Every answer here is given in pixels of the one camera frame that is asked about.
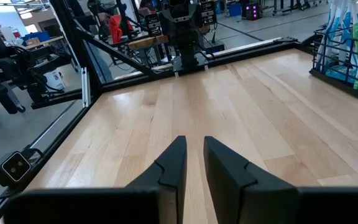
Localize blue bin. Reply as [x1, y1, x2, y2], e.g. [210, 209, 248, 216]
[227, 2, 242, 18]
[19, 30, 52, 43]

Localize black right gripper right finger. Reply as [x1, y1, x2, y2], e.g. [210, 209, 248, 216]
[203, 135, 358, 224]

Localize black labelled box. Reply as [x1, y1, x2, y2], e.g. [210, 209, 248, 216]
[144, 12, 163, 37]
[199, 0, 218, 26]

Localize red cloth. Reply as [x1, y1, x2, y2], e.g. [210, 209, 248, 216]
[108, 14, 135, 45]

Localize black wire rack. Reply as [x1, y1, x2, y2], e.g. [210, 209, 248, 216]
[308, 26, 358, 100]

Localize teal toothpaste tube white cap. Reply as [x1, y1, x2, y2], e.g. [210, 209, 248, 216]
[324, 63, 356, 86]

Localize cardboard box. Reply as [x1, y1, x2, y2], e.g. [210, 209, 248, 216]
[24, 37, 42, 47]

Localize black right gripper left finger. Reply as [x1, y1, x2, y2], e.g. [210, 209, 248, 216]
[3, 135, 188, 224]

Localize black computer pink lights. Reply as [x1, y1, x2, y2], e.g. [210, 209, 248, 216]
[245, 1, 261, 21]

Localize blue and white toothbrush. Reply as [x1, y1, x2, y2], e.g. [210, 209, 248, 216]
[316, 0, 339, 72]
[344, 0, 356, 60]
[336, 0, 351, 65]

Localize small black table camera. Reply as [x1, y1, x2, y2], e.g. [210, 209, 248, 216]
[0, 147, 34, 189]

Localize black aluminium rig frame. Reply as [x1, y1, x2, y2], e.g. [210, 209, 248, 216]
[0, 0, 316, 224]

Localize black wheeled equipment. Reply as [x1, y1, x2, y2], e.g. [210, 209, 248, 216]
[0, 30, 73, 123]

